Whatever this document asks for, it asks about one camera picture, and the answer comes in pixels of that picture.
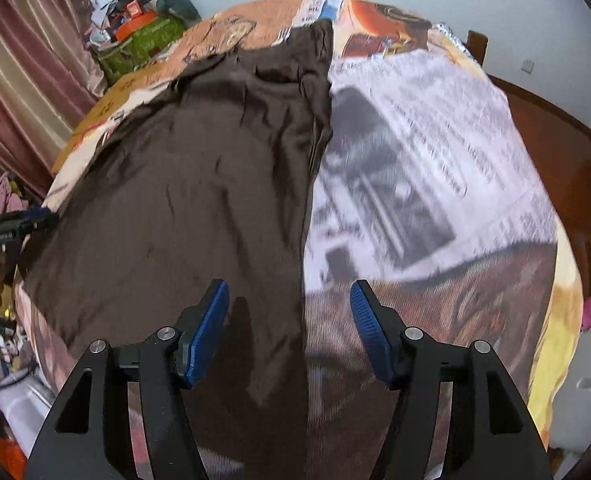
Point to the white plastic furniture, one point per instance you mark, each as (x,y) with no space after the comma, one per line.
(585,390)

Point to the printed blanket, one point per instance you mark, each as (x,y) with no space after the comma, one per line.
(425,160)

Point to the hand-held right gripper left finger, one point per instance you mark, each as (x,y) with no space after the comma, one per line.
(210,325)

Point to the white wall switch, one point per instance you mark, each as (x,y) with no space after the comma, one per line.
(528,66)

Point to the dark grey cloth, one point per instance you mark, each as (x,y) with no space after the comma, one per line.
(175,0)

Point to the brown pants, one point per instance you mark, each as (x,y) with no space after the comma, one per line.
(175,185)

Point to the striped maroon curtain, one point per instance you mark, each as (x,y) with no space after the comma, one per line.
(25,60)

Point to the white plastic container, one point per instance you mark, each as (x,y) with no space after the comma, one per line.
(22,410)

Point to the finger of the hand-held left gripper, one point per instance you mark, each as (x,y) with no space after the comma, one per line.
(37,219)

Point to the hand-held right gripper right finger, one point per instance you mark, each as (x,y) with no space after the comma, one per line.
(368,330)

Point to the pink cloth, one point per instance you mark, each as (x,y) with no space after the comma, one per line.
(7,195)

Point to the orange box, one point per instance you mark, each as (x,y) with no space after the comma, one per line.
(135,22)

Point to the pink toy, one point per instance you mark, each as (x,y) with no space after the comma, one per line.
(588,316)

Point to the green bag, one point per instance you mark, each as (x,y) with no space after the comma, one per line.
(140,45)

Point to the wooden bed post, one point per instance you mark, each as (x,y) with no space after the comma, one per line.
(478,47)

